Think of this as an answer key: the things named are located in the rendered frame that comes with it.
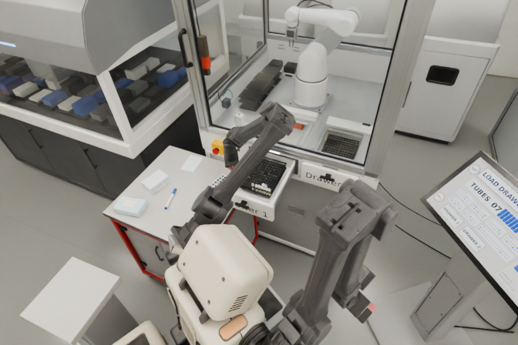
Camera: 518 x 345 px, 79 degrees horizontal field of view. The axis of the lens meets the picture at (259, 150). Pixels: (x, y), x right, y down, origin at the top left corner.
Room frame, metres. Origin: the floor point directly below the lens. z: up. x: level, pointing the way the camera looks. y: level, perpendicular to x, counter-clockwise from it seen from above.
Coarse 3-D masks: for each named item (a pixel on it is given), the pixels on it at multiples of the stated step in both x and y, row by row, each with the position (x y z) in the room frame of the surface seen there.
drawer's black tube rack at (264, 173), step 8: (264, 160) 1.23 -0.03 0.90; (256, 168) 1.17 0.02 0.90; (264, 168) 1.17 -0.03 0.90; (272, 168) 1.16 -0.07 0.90; (280, 168) 1.19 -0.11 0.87; (248, 176) 1.11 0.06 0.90; (256, 176) 1.11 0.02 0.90; (264, 176) 1.10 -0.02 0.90; (272, 176) 1.10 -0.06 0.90; (280, 176) 1.13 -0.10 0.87; (248, 184) 1.08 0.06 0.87; (272, 184) 1.05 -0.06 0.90; (256, 192) 1.03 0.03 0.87; (272, 192) 1.02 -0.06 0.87
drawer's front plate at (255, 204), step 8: (232, 200) 0.98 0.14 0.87; (240, 200) 0.96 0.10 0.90; (248, 200) 0.94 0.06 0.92; (256, 200) 0.93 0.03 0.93; (240, 208) 0.96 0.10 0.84; (256, 208) 0.92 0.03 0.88; (264, 208) 0.90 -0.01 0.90; (272, 208) 0.88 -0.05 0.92; (264, 216) 0.90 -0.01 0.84; (272, 216) 0.89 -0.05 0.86
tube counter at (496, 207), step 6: (492, 204) 0.70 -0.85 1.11; (498, 204) 0.69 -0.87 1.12; (492, 210) 0.69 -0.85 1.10; (498, 210) 0.68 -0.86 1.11; (504, 210) 0.67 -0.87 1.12; (498, 216) 0.66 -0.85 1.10; (504, 216) 0.65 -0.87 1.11; (510, 216) 0.64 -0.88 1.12; (504, 222) 0.63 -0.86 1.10; (510, 222) 0.62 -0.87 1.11; (516, 222) 0.62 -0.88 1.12; (510, 228) 0.61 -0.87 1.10; (516, 228) 0.60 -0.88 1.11; (516, 234) 0.58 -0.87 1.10
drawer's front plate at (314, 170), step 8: (304, 168) 1.15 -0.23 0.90; (312, 168) 1.13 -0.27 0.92; (320, 168) 1.12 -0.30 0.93; (304, 176) 1.15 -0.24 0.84; (312, 176) 1.13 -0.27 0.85; (336, 176) 1.07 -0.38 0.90; (344, 176) 1.06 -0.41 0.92; (352, 176) 1.05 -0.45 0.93; (328, 184) 1.09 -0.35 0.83; (336, 184) 1.07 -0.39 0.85
